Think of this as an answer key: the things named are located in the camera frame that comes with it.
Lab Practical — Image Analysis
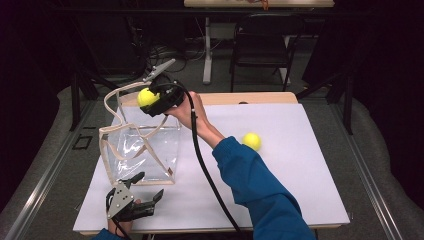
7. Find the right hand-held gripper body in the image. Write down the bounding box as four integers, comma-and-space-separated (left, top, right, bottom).
142, 58, 186, 118

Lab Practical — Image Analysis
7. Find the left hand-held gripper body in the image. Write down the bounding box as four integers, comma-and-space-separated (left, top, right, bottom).
105, 180, 157, 223

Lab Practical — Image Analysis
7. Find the yellow tennis ball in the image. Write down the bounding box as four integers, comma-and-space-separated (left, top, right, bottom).
241, 132, 263, 152
136, 87, 161, 108

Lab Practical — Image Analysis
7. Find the clear plastic tote bag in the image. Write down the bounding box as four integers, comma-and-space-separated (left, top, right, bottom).
98, 80, 183, 187

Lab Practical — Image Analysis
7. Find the person's right hand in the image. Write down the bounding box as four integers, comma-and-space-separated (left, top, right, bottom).
165, 91, 213, 134

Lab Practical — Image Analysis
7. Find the person's left hand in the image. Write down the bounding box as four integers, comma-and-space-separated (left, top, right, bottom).
107, 198, 143, 238

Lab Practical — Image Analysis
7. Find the white-legged wooden desk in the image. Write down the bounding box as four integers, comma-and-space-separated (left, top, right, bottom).
183, 0, 335, 86

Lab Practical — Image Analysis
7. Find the black metal crossbar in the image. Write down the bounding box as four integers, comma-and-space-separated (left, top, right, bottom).
53, 6, 371, 18

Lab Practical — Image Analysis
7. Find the light wooden table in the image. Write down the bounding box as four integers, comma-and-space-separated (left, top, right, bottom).
78, 91, 351, 237

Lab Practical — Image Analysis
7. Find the black folding chair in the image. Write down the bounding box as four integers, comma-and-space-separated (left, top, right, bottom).
229, 13, 306, 93

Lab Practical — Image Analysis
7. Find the white table board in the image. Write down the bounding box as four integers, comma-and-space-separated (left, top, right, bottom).
72, 103, 351, 233

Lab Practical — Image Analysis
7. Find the black metal stand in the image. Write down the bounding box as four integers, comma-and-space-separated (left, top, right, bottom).
296, 71, 354, 136

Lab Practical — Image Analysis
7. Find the tangle of floor cables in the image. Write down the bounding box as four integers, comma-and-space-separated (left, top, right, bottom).
146, 43, 206, 74

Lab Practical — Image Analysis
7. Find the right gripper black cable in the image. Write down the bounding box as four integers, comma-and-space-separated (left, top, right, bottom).
156, 80, 243, 234

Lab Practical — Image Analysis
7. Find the black square floor frame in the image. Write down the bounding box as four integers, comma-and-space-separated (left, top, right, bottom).
72, 134, 94, 151

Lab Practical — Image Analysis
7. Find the aluminium floor rail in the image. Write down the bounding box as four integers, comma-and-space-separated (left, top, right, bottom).
4, 99, 98, 240
328, 99, 404, 240

